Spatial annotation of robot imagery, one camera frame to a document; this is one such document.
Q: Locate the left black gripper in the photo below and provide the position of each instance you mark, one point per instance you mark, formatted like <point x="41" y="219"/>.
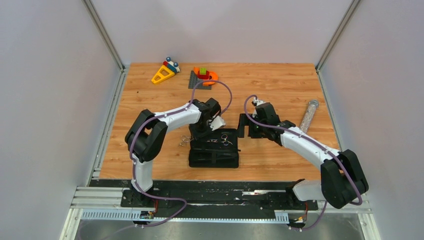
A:
<point x="195" y="134"/>

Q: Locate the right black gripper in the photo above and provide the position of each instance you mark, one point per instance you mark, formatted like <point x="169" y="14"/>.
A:
<point x="244" y="120"/>

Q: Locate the silver scissors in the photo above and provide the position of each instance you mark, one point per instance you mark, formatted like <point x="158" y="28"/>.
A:
<point x="224" y="140"/>
<point x="185" y="140"/>

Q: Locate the black zip tool case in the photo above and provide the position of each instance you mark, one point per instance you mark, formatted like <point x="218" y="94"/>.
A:
<point x="209" y="152"/>

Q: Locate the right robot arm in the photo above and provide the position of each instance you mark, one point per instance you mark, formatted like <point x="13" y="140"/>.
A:
<point x="342" y="180"/>

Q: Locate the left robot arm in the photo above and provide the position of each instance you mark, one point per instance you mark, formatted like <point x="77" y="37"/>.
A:
<point x="146" y="136"/>

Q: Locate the grey lego baseplate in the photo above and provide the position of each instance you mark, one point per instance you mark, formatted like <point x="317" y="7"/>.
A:
<point x="194" y="80"/>

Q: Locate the red lego block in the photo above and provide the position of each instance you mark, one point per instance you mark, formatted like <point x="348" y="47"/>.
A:
<point x="204" y="77"/>

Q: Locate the orange curved toy piece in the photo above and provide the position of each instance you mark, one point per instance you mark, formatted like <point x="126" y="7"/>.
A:
<point x="213" y="76"/>

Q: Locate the green lego block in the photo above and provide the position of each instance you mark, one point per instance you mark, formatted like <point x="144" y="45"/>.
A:
<point x="202" y="71"/>

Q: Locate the yellow triangle toy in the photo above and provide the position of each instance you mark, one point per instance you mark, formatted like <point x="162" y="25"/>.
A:
<point x="168" y="69"/>

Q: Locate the clear tube of beads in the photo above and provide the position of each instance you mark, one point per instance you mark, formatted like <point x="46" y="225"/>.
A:
<point x="311" y="109"/>

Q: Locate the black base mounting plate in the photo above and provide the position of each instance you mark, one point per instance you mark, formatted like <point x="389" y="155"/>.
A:
<point x="218" y="199"/>

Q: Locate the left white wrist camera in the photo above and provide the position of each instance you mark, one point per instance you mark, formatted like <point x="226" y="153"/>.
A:
<point x="216" y="123"/>

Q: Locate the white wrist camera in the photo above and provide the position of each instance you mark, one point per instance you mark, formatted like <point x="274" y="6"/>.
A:
<point x="256" y="102"/>
<point x="216" y="123"/>

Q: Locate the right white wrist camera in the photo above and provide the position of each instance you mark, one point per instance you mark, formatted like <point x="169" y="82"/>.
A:
<point x="256" y="102"/>

